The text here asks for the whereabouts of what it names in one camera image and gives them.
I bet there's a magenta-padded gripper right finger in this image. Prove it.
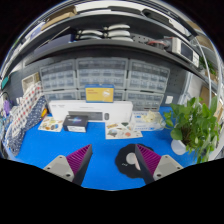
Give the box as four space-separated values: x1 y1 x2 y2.
134 143 185 185

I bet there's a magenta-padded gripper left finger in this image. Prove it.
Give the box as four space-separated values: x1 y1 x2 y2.
42 143 94 187

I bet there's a black scalloped mouse pad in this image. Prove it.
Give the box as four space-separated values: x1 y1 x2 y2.
114 143 155 180

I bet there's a food print sticker sheet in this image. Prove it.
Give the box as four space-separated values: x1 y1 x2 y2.
37 115 65 133
104 121 144 141

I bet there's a small dark box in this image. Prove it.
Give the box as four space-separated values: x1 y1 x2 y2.
62 114 90 134

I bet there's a white blue tissue pack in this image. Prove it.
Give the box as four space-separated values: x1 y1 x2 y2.
131 110 167 132

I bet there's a green potted plant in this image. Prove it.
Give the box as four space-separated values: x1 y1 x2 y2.
162 95 223 165

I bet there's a navy polka dot cloth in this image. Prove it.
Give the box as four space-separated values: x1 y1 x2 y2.
7 96 48 157

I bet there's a red blue checkered cloth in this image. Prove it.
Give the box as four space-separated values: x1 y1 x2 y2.
11 81 45 135

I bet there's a long white keyboard box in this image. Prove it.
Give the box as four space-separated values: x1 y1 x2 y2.
48 100 134 124

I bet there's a purple cloth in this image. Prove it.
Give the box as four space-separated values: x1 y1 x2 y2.
2 99 11 116

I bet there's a yellow blue box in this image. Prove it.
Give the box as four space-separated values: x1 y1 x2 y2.
84 83 115 104

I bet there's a white woven basket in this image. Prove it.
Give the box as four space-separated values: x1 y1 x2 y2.
21 72 41 93

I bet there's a dark wall shelf unit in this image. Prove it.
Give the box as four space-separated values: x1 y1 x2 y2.
5 2 222 86

